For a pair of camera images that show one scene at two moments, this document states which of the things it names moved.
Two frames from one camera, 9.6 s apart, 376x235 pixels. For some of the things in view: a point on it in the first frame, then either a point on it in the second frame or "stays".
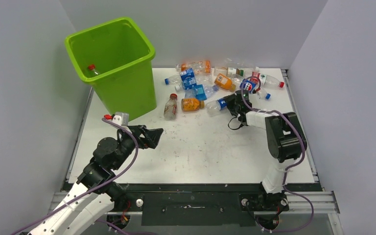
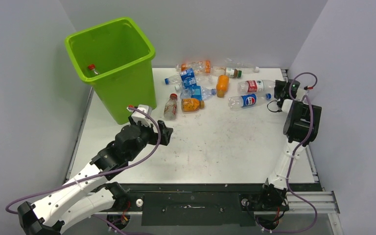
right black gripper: x=229 y=101 -> x=279 y=84
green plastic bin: x=122 y=54 stays
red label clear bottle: x=91 y=67 stays
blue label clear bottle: x=189 y=79 stays
